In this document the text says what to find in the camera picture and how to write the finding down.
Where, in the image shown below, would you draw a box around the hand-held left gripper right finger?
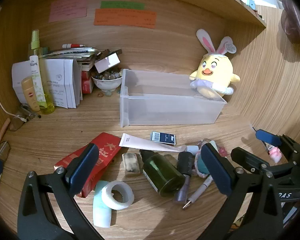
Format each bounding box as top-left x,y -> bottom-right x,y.
199,144 -> 284,240

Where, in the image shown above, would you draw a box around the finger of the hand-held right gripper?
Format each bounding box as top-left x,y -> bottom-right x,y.
256,129 -> 300,161
231,147 -> 276,175

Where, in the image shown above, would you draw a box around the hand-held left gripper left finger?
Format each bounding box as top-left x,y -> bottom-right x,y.
17,143 -> 104,240

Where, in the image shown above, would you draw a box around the teal packaged item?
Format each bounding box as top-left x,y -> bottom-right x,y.
194,140 -> 219,178

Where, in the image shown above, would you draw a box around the red packet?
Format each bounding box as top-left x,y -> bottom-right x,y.
54,132 -> 122,198

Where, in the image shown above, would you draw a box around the white ballpoint pen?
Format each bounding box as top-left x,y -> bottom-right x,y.
182,175 -> 213,209

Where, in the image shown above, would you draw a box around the purple nail polish bottle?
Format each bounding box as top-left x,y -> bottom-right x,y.
173,151 -> 195,204

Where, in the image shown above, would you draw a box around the white eraser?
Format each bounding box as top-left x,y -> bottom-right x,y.
122,152 -> 142,177

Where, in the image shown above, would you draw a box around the mint green tube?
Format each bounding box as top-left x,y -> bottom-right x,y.
93,180 -> 113,228

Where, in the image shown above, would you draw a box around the white tape roll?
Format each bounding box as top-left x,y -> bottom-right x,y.
101,181 -> 135,209

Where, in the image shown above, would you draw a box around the dark green glass bottle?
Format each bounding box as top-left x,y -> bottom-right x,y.
139,149 -> 186,197

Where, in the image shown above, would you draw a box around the dark blue small box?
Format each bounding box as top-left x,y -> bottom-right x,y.
150,131 -> 177,146

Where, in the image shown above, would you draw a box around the white cream tube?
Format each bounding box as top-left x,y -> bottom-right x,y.
119,133 -> 188,153

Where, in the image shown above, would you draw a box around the clear plastic bin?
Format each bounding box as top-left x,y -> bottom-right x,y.
119,69 -> 227,128

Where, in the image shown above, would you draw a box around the pink and white candy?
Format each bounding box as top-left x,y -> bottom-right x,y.
269,148 -> 282,162

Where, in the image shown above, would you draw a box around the yellow-green spray bottle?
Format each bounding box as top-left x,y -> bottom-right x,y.
27,29 -> 55,115

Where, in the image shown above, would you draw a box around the eyeglasses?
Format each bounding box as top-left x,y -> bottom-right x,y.
9,105 -> 42,132

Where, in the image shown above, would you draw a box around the red box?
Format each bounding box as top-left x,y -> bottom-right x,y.
80,70 -> 95,95

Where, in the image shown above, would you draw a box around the round lens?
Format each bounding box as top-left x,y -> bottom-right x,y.
0,141 -> 10,162

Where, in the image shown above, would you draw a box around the yellow chick plush toy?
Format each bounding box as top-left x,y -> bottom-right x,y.
189,29 -> 241,98

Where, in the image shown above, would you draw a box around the white ceramic bowl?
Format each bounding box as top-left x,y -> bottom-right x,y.
91,75 -> 123,92

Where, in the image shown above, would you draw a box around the yellow sunscreen bottle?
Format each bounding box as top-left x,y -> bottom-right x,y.
21,77 -> 42,112

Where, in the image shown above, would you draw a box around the white folded papers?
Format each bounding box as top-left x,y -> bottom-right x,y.
12,58 -> 82,109

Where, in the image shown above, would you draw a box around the small white box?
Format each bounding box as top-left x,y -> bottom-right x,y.
94,52 -> 121,72

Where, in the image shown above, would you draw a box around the stack of booklets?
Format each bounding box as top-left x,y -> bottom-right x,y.
41,46 -> 99,72

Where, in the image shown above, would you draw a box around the brown flat strip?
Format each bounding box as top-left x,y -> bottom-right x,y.
97,49 -> 122,60

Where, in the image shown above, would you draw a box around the red and white pen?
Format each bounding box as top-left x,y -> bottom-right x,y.
62,43 -> 86,49

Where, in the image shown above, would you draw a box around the wooden shelf board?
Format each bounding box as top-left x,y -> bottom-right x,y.
204,0 -> 267,29

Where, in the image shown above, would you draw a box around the orange paper note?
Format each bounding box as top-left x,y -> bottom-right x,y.
94,9 -> 157,29

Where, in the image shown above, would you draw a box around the pink paper note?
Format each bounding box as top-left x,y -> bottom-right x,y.
49,0 -> 88,22

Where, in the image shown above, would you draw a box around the green paper note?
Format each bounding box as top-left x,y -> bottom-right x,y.
100,1 -> 145,10

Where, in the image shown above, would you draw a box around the wooden handle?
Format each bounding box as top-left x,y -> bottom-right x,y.
0,117 -> 11,142

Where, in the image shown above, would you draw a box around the white cable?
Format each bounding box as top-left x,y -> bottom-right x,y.
0,90 -> 25,122

